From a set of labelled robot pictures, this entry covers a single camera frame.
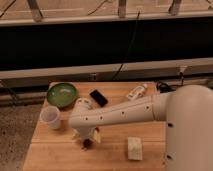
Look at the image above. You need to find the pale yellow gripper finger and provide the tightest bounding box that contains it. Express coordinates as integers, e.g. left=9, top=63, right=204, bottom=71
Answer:
left=93, top=130, right=101, bottom=143

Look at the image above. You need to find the dark red pepper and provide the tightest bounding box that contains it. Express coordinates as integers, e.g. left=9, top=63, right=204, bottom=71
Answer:
left=81, top=126, right=100, bottom=150

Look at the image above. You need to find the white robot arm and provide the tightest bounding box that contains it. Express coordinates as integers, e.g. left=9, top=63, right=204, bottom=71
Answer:
left=69, top=85, right=213, bottom=171

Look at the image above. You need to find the white sponge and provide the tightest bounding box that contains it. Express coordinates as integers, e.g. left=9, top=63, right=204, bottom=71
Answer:
left=128, top=137, right=143, bottom=161

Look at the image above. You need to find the black smartphone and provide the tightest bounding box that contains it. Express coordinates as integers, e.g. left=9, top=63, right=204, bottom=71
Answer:
left=90, top=90, right=108, bottom=107

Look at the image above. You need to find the translucent plastic cup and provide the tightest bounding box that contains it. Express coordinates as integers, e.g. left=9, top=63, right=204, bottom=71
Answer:
left=40, top=106, right=61, bottom=130

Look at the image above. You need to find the green bowl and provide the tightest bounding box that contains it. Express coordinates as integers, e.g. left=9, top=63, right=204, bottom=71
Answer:
left=46, top=83, right=78, bottom=108

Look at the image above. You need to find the white plastic bottle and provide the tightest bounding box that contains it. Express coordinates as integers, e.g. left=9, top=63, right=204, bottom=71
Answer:
left=126, top=84, right=148, bottom=101

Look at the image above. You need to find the black power cable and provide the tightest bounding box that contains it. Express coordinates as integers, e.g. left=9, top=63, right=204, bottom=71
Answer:
left=110, top=10, right=141, bottom=81

